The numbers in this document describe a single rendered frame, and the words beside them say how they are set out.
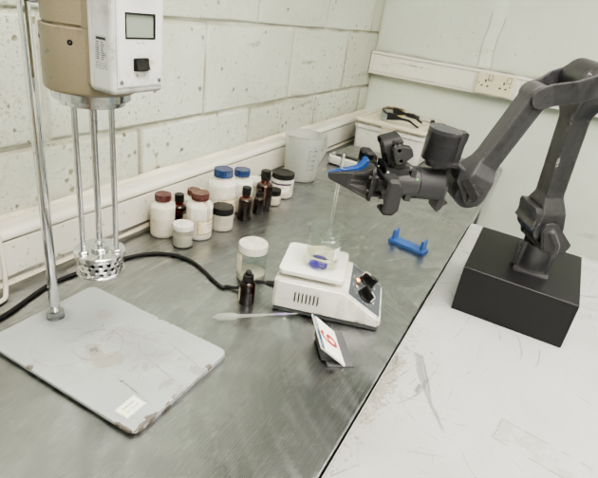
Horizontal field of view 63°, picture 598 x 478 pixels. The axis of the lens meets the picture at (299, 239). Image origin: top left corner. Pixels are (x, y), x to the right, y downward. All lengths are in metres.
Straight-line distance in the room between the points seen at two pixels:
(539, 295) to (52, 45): 0.86
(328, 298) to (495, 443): 0.34
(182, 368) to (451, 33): 1.87
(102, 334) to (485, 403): 0.61
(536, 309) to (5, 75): 1.01
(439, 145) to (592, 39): 1.46
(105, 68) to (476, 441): 0.67
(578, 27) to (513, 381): 1.61
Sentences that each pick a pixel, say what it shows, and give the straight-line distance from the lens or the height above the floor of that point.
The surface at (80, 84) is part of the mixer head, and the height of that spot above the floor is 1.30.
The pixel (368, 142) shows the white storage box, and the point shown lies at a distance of 2.02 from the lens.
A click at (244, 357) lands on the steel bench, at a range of 0.80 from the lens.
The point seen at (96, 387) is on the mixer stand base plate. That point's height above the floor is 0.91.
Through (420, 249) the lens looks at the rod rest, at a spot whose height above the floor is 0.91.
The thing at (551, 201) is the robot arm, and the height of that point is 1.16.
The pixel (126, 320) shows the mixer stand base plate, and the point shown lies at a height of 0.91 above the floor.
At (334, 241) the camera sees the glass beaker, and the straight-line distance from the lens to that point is 0.85.
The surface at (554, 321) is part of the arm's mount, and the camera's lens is 1.03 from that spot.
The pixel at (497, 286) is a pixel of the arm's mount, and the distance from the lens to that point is 1.01.
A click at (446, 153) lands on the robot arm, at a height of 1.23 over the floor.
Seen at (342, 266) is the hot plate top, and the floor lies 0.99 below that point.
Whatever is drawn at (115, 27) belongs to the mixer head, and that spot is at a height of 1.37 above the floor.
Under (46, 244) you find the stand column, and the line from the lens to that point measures 0.81.
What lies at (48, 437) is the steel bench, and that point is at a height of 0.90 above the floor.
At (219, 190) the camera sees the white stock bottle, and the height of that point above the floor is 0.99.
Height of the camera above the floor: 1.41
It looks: 26 degrees down
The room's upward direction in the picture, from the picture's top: 8 degrees clockwise
